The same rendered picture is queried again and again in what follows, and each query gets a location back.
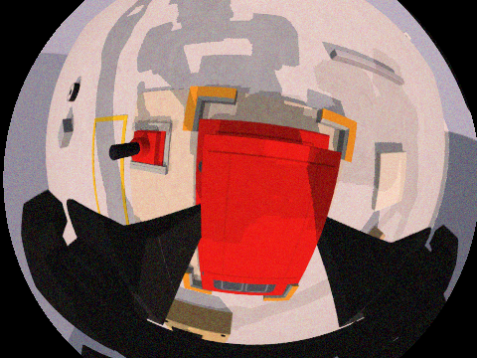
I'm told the small white wheel with black tyre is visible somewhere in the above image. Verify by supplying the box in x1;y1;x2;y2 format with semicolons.
67;83;80;102

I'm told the yellow rectangular outline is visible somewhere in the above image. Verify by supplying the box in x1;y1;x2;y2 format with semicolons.
91;114;130;226

